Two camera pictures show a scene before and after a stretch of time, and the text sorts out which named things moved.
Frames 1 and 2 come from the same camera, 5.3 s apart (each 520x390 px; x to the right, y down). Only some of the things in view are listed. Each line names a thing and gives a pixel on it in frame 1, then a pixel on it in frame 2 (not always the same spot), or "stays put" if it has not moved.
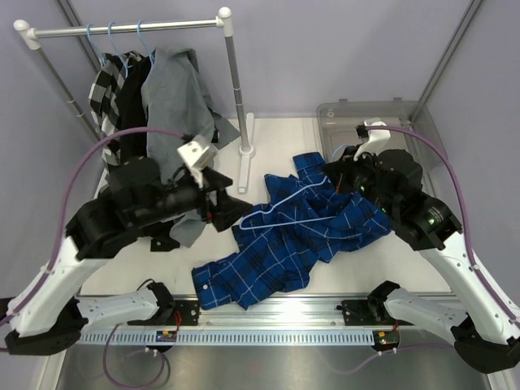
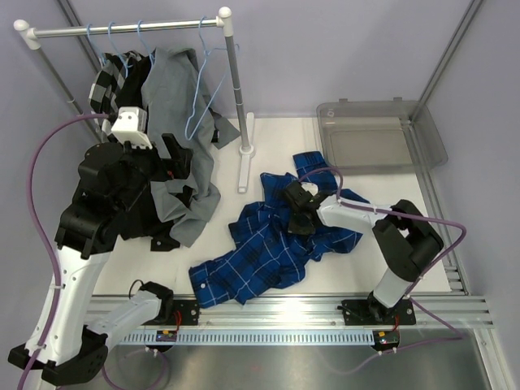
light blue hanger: (277, 203) to (233, 48)
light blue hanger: (127, 67) stays put
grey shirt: (175, 99) stays put
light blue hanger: (101, 55) stays put
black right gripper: (342, 170) to (295, 228)
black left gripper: (228, 210) to (178, 166)
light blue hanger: (150, 54) stays put
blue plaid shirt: (299, 223) stays put
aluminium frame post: (431, 82) stays put
